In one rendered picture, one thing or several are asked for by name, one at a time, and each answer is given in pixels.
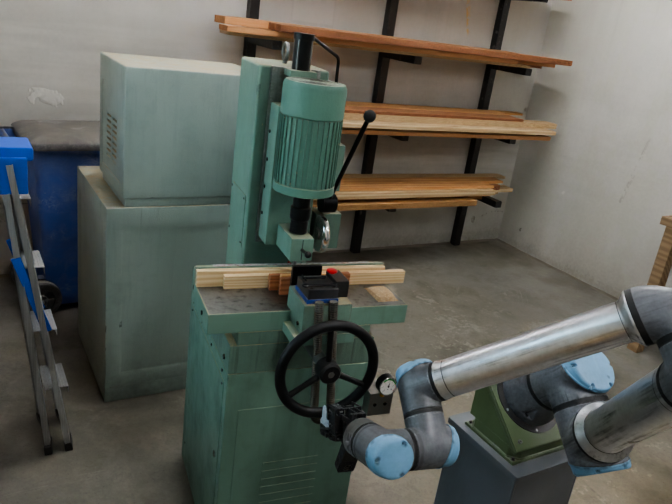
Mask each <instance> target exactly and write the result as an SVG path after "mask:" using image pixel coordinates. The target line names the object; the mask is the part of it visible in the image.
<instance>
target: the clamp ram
mask: <svg viewBox="0 0 672 504"><path fill-rule="evenodd" d="M321 274H322V265H321V264H319V265H292V270H291V279H290V286H293V285H297V278H298V276H301V275H303V276H314V275H321Z"/></svg>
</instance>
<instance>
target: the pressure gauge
mask: <svg viewBox="0 0 672 504"><path fill-rule="evenodd" d="M390 380H391V381H390ZM389 383H390V385H389ZM396 383H397V381H396V379H395V378H394V377H393V376H392V375H391V374H389V373H385V374H382V375H381V376H379V377H378V379H377V380H376V388H377V389H378V390H379V392H380V397H384V396H388V395H391V394H393V393H394V392H395V391H396V389H397V386H396ZM388 386H389V388H388Z"/></svg>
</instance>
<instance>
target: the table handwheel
mask: <svg viewBox="0 0 672 504"><path fill-rule="evenodd" d="M334 331H343V332H348V333H351V334H353V335H355V336H357V337H358V338H359V339H360V340H361V341H362V342H363V343H364V345H365V347H366V349H367V353H368V366H367V370H366V373H365V375H364V378H363V379H362V380H359V379H357V378H354V377H351V376H349V375H347V374H344V373H342V372H341V368H340V367H339V365H338V364H337V362H336V361H335V360H334V359H333V358H332V354H333V340H334ZM326 332H328V336H327V349H326V355H325V353H324V352H323V350H321V351H322V352H321V353H320V354H317V355H316V356H314V357H313V356H312V355H313V354H312V353H313V352H312V351H313V345H308V346H304V347H305V349H306V350H307V352H308V353H309V355H310V356H311V358H313V361H314V362H315V364H316V365H315V372H316V374H315V375H314V376H312V377H311V378H309V379H308V380H306V381H305V382H303V383H302V384H300V385H299V386H297V387H296V388H294V389H292V390H291V391H289V392H288V390H287V387H286V382H285V377H286V371H287V367H288V364H289V362H290V360H291V358H292V357H293V355H294V354H295V353H296V351H297V350H298V349H299V348H300V347H301V346H302V345H303V344H305V343H306V342H307V341H309V340H310V339H312V338H314V337H316V336H318V335H320V334H323V333H326ZM378 362H379V357H378V350H377V346H376V343H375V341H374V339H373V338H372V336H371V335H370V334H369V333H368V332H367V331H366V330H365V329H364V328H362V327H361V326H359V325H357V324H355V323H352V322H349V321H343V320H331V321H325V322H321V323H318V324H315V325H313V326H311V327H309V328H307V329H305V330H304V331H302V332H301V333H299V334H298V335H297V336H296V337H295V338H293V339H292V340H291V341H290V343H289V344H288V345H287V346H286V348H285V349H284V351H283V352H282V354H281V356H280V358H279V360H278V362H277V365H276V369H275V377H274V380H275V388H276V392H277V395H278V397H279V399H280V400H281V402H282V403H283V404H284V406H285V407H286V408H288V409H289V410H290V411H292V412H293V413H295V414H297V415H300V416H303V417H308V418H322V410H323V407H308V406H304V405H302V404H300V403H298V402H296V401H295V400H294V399H293V398H292V397H293V396H295V395H296V394H298V393H299V392H301V391H302V390H304V389H305V388H307V387H308V386H310V385H312V384H313V383H315V382H317V381H318V380H321V381H322V382H323V383H325V384H331V383H334V382H335V381H337V380H338V379H339V378H340V379H343V380H345V381H348V382H350V383H353V384H355V385H357V386H358V387H357V388H356V389H355V390H354V391H353V392H352V393H351V394H350V395H348V396H347V397H346V398H344V399H343V400H341V401H339V402H337V403H335V404H339V405H341V406H345V408H346V405H351V401H353V402H355V403H356V402H358V401H359V400H360V399H361V398H362V397H363V396H364V394H365V393H366V392H367V391H368V389H369V388H370V386H371V384H372V383H373V381H374V378H375V376H376V373H377V369H378Z"/></svg>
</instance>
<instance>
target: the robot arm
mask: <svg viewBox="0 0 672 504"><path fill-rule="evenodd" d="M633 342H637V343H639V344H641V345H643V346H646V347H647V346H650V345H654V344H657V346H658V348H659V351H660V353H661V356H662V358H663V362H662V363H661V364H660V366H659V367H657V368H656V369H654V370H653V371H651V372H650V373H648V374H647V375H645V376H644V377H642V378H641V379H639V380H638V381H636V382H635V383H633V384H632V385H631V386H629V387H628V388H626V389H625V390H623V391H622V392H620V393H619V394H617V395H616V396H614V397H613V398H611V399H610V400H609V398H608V395H607V392H608V391H609V390H610V389H611V387H612V386H613V384H614V371H613V368H612V366H610V365H609V364H610V362H609V360H608V359H607V357H606V356H605V355H604V354H603V353H602V352H603V351H606V350H610V349H613V348H616V347H619V346H623V345H626V344H629V343H633ZM396 381H397V383H396V386H397V388H398V391H399V396H400V401H401V406H402V411H403V415H404V422H405V427H406V428H401V429H385V428H384V427H382V426H380V425H379V424H377V423H375V422H374V421H372V420H370V419H368V418H366V413H364V412H363V411H361V409H362V406H360V405H358V404H357V403H355V402H353V401H351V405H346V408H345V406H341V405H339V404H330V405H329V404H327V408H326V406H325V405H324V406H323V410H322V418H321V419H320V434H321V435H323V436H325V437H326V438H329V439H330V440H332V441H335V442H340V441H341V443H342V444H341V447H340V450H339V452H338V455H337V458H336V461H335V467H336V469H337V472H338V473H340V472H349V471H354V468H355V466H356V463H357V460H358V461H360V462H361V463H362V464H364V465H365V466H366V467H368V468H369V469H370V470H371V471H372V472H373V473H374V474H375V475H377V476H379V477H382V478H384V479H388V480H395V479H399V478H401V477H403V476H404V475H405V474H407V473H408V471H417V470H426V469H441V468H443V467H449V466H451V465H453V464H454V463H455V462H456V460H457V458H458V455H459V451H460V441H459V436H458V434H457V432H456V430H455V428H454V427H453V426H451V425H449V424H446V422H445V417H444V413H443V408H442V404H441V402H442V401H445V400H449V399H450V398H452V397H455V396H458V395H462V394H465V393H468V392H472V391H475V390H478V389H481V388H485V387H488V386H491V385H495V384H498V383H501V382H503V391H504V396H505V399H506V401H507V403H508V405H509V407H510V409H511V410H512V411H513V413H514V414H515V415H516V416H517V417H518V418H519V419H520V420H522V421H523V422H525V423H527V424H529V425H532V426H541V425H544V424H547V423H549V422H550V421H552V420H553V419H554V418H555V420H556V423H557V427H558V430H559V433H560V436H561V440H562V443H563V446H564V449H565V452H566V456H567V459H568V464H569V465H570V467H571V470H572V472H573V474H574V475H575V476H577V477H582V476H589V475H595V474H600V473H607V472H613V471H618V470H624V469H629V468H631V459H630V457H629V454H630V452H631V451H632V449H633V446H634V444H636V443H638V442H641V441H643V440H645V439H647V438H649V437H651V436H653V435H656V434H658V433H660V432H662V431H664V430H666V429H668V428H671V427H672V288H669V287H664V286H658V285H641V286H636V287H632V288H629V289H626V290H624V291H622V293H621V295H620V297H619V299H618V300H617V301H616V302H613V303H610V304H607V305H604V306H601V307H598V308H595V309H592V310H589V311H586V312H583V313H580V314H577V315H574V316H571V317H568V318H565V319H562V320H559V321H556V322H553V323H550V324H547V325H544V326H541V327H538V328H535V329H532V330H529V331H526V332H523V333H520V334H517V335H514V336H511V337H508V338H505V339H503V340H500V341H497V342H494V343H491V344H488V345H485V346H482V347H479V348H476V349H473V350H470V351H467V352H464V353H461V354H458V355H455V356H452V357H449V358H446V359H443V360H440V361H434V362H432V361H431V360H429V359H416V360H414V361H409V362H407V363H405V364H403V365H401V366H400V367H399V368H398V369H397V371H396ZM354 405H356V407H354ZM329 407H330V409H329Z"/></svg>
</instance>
